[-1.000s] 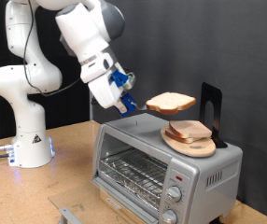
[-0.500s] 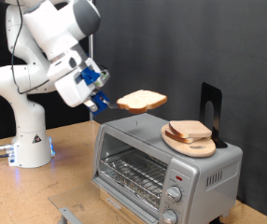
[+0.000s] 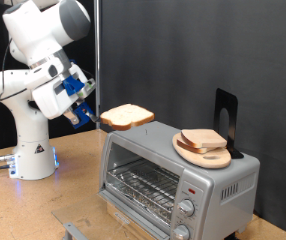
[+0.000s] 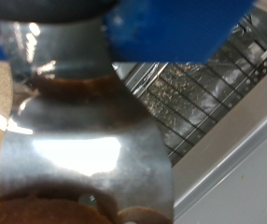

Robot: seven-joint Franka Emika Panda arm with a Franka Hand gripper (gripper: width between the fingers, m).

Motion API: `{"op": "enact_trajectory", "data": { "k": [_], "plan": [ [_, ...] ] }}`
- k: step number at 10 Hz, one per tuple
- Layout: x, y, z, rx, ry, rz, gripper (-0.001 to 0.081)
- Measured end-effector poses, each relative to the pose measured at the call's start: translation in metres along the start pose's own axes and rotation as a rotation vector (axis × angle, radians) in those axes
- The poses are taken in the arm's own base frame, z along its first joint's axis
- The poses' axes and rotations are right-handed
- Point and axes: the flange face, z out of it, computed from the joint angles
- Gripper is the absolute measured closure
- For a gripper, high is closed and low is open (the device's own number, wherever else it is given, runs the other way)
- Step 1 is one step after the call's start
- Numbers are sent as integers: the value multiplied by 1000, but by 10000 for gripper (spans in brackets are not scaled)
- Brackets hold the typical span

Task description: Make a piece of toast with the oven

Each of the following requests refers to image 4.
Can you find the metal spatula with blue block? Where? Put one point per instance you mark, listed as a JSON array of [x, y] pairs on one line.
[[83, 130]]

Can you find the white bread slice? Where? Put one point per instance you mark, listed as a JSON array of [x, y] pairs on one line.
[[40, 213]]

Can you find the silver toaster oven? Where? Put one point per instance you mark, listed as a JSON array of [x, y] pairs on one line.
[[248, 174]]

